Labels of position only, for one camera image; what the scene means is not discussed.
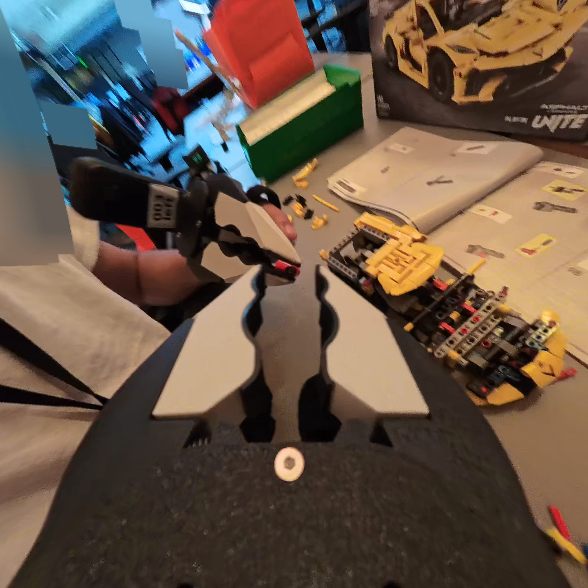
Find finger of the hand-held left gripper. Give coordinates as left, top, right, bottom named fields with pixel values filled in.
left=201, top=243, right=295, bottom=283
left=213, top=190, right=302, bottom=266

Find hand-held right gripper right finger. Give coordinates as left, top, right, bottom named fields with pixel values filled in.
left=315, top=264, right=431, bottom=437

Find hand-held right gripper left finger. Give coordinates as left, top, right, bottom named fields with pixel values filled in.
left=152, top=264, right=266, bottom=423

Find black brick beam assembly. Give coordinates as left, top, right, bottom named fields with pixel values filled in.
left=271, top=258, right=302, bottom=282

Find person's left forearm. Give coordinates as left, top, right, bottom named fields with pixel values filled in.
left=91, top=240, right=141, bottom=301

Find grey desk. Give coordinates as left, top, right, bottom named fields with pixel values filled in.
left=250, top=51, right=588, bottom=588

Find person's left hand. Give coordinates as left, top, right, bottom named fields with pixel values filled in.
left=138, top=204, right=298, bottom=307

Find scattered yellow black bricks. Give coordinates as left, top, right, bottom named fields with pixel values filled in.
left=282, top=158, right=341, bottom=230

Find black device green lights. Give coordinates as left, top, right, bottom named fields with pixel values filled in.
left=183, top=145, right=217, bottom=179

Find green storage bin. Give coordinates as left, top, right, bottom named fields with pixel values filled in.
left=236, top=64, right=364, bottom=183

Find red office chair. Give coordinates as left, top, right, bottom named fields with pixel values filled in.
left=152, top=87, right=191, bottom=136

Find partly built toy brick car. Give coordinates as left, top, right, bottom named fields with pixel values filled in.
left=319, top=211, right=579, bottom=407

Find person's white shirt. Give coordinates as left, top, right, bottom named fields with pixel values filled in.
left=0, top=207, right=171, bottom=588

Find open instruction booklet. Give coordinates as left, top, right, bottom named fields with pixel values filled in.
left=425, top=161, right=588, bottom=366

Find red plastic carry case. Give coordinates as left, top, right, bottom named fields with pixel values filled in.
left=202, top=0, right=317, bottom=110

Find scattered coloured brick pins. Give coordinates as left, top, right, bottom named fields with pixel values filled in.
left=542, top=505, right=588, bottom=566

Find toy car set box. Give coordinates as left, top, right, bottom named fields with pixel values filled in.
left=369, top=0, right=588, bottom=142

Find black harness strap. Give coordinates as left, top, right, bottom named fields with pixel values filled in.
left=0, top=317, right=108, bottom=412

